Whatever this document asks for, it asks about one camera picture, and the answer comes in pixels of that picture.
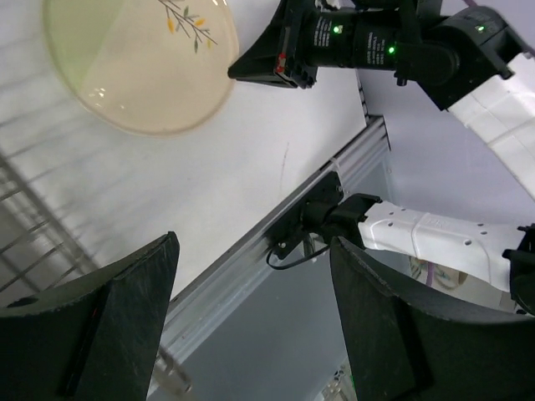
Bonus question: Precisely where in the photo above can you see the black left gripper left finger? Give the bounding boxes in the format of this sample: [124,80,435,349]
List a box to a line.
[1,232,180,400]

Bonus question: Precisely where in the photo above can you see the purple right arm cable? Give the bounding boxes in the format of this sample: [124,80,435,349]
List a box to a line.
[424,258,440,289]

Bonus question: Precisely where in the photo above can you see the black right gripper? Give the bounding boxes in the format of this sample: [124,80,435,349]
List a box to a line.
[227,1,334,89]

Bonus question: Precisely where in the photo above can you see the cream green round plate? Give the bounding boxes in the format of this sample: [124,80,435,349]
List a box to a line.
[42,1,239,137]

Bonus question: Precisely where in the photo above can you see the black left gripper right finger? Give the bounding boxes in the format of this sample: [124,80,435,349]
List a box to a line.
[330,237,534,400]

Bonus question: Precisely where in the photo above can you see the grey wire dish rack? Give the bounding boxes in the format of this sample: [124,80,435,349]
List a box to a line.
[1,160,98,305]

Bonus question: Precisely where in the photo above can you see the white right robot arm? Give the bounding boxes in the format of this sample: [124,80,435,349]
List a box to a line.
[227,1,534,313]

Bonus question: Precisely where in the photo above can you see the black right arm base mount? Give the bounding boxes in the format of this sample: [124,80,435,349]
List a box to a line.
[266,171,344,271]

